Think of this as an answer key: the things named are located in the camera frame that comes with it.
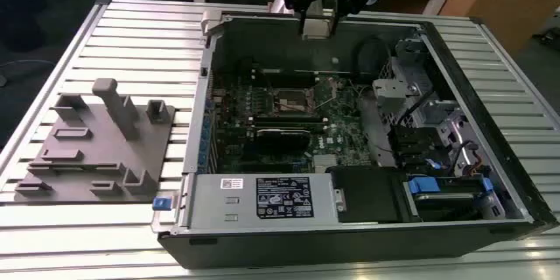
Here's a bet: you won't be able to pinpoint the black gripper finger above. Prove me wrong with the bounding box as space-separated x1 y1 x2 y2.
326 0 364 37
284 0 316 40

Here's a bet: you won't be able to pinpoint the metal socket cover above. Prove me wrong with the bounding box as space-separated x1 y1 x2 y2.
308 76 341 112

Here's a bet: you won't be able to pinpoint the wire locking lever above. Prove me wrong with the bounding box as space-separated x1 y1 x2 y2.
278 102 320 113

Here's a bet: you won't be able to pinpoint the CPU socket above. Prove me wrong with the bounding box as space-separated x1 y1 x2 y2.
270 87 320 117

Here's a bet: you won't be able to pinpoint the perforated metal drive cage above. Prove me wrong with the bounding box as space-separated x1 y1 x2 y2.
374 37 438 127

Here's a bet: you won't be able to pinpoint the green motherboard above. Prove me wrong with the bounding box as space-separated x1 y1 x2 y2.
208 65 388 174

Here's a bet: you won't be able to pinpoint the black graphics card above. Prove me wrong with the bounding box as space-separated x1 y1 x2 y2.
254 127 313 153

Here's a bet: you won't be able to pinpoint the small silver heatsink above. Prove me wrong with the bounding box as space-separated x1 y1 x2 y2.
312 153 341 167

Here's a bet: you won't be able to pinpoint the black plastic disk bay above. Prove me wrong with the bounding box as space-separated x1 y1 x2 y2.
386 125 452 170

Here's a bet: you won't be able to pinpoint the black plastic shroud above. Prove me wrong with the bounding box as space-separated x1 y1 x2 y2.
325 165 413 225

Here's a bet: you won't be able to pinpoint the silver power supply unit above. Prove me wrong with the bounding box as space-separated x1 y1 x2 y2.
185 172 341 230

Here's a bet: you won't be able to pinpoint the grey parts rack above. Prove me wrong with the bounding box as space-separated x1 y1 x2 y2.
12 77 177 203

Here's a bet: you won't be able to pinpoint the blue case latch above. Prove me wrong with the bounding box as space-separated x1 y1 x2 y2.
152 196 172 212

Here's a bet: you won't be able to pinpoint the hard disk in blue carrier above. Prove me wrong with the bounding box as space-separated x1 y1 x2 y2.
404 174 496 224

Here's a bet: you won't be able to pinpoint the black open PC case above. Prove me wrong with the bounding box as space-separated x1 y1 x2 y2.
149 9 560 271

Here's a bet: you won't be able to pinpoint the thick black cable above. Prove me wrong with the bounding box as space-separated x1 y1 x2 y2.
352 33 393 76

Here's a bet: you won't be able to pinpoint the silver metal bracket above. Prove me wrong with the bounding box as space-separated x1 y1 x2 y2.
370 78 417 101

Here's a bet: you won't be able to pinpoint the long black round cable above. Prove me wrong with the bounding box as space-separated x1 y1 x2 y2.
393 89 434 129

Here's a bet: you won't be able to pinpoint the coloured power wires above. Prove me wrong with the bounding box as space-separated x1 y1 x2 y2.
461 157 488 176

